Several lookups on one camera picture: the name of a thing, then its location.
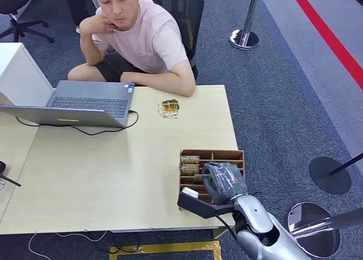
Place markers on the person's right forearm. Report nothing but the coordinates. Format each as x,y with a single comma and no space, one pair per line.
88,44

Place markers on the chrome stanchion with mirror base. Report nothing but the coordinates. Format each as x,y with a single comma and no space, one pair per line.
311,228

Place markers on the chrome stanchion post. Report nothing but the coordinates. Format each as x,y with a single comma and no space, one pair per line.
245,35

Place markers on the pile of gold cards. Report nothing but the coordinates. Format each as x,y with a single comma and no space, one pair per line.
169,108

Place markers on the white partition box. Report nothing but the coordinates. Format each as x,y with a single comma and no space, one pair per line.
20,78

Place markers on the black stanchion post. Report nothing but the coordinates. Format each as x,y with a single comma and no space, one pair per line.
326,175

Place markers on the grey laptop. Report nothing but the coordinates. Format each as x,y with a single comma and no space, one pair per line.
93,100

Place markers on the black swivel office chair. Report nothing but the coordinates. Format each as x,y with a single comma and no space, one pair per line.
17,10

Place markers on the person's left hand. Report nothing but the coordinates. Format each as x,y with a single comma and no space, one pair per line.
130,78

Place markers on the black thin rod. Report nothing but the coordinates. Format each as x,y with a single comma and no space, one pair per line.
10,181

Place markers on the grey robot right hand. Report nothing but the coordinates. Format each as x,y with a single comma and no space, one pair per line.
227,183

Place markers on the bystander's leg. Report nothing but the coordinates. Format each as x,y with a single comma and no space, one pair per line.
75,5

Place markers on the yellow floor tape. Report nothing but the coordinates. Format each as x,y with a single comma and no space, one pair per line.
170,247

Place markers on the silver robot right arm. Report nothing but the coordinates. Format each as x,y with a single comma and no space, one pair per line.
255,217

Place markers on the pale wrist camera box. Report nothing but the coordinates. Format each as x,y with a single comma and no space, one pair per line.
190,193

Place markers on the wooden card organizer box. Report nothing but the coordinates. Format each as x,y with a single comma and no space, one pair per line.
211,155

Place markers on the person's left forearm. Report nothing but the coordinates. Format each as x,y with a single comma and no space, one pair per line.
167,82

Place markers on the black mesh office chair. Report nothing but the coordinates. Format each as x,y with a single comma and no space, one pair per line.
184,14

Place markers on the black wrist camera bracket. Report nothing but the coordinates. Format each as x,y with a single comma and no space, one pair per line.
198,207

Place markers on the gold printed card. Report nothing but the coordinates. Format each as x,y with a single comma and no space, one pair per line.
190,160
198,178
190,170

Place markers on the person's right hand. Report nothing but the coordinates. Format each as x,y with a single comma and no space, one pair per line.
105,25

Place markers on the person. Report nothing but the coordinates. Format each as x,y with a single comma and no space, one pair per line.
147,37

